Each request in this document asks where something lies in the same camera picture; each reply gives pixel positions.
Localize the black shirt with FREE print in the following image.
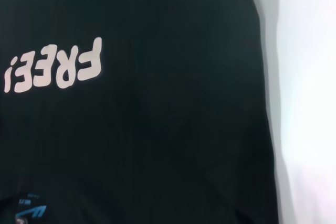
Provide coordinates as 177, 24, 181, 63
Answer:
0, 0, 281, 224

